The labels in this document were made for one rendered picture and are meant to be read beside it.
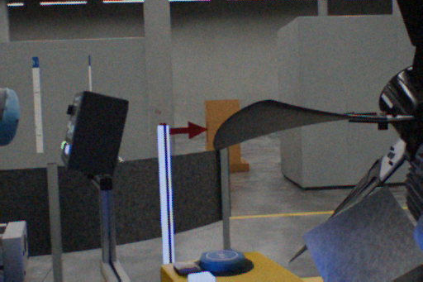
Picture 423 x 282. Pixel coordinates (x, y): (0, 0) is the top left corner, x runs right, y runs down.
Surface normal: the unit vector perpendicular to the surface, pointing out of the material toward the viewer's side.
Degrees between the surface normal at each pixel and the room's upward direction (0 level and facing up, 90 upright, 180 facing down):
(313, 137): 90
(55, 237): 90
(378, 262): 55
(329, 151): 90
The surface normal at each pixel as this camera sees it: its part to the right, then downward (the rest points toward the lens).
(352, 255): -0.50, -0.51
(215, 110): 0.10, 0.05
